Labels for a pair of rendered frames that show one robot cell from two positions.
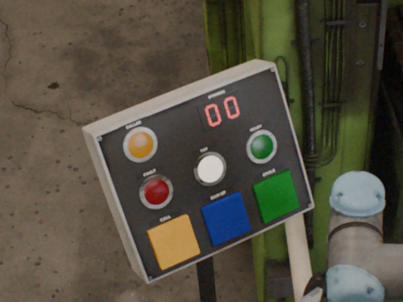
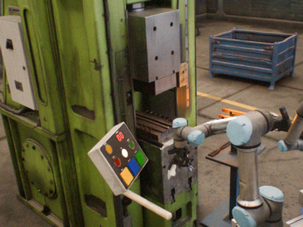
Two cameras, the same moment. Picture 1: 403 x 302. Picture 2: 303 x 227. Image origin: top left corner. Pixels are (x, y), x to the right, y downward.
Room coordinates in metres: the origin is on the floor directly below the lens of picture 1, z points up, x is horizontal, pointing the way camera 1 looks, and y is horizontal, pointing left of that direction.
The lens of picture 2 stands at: (-0.50, 1.23, 2.14)
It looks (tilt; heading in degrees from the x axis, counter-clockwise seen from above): 23 degrees down; 315
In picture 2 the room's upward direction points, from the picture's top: 4 degrees counter-clockwise
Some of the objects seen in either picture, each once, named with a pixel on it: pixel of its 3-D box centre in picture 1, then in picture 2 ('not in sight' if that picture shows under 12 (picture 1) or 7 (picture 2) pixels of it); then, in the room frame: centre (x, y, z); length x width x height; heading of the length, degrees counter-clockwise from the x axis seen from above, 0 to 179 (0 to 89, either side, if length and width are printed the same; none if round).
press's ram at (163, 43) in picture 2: not in sight; (145, 40); (1.31, -0.59, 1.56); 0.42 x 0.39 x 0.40; 179
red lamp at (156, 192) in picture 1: (156, 192); (117, 161); (0.91, 0.08, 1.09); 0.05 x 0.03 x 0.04; 89
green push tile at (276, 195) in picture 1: (275, 195); (139, 158); (0.95, -0.12, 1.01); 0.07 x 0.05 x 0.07; 114
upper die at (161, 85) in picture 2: not in sight; (143, 77); (1.31, -0.55, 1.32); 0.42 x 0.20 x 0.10; 179
